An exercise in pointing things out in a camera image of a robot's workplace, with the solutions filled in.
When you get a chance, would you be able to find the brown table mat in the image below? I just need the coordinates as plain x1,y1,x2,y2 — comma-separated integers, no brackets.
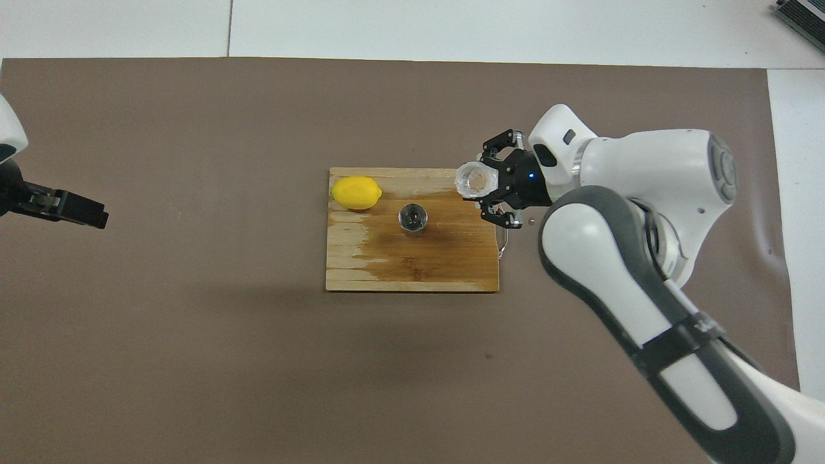
0,57,803,464

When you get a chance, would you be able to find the steel double jigger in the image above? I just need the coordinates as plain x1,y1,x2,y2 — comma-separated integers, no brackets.
398,202,429,238

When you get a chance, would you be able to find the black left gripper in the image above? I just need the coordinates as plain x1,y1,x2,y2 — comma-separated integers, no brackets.
0,160,110,231

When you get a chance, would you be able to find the yellow lemon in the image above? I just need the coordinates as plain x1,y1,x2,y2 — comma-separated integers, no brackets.
331,175,383,211

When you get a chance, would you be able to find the wooden cutting board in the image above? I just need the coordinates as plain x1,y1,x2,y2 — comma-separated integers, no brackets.
325,168,510,294

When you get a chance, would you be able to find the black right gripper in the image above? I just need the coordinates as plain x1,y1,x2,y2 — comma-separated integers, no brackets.
477,128,556,231

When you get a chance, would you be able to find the grey ribbed device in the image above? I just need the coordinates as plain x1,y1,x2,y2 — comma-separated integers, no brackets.
772,0,825,53

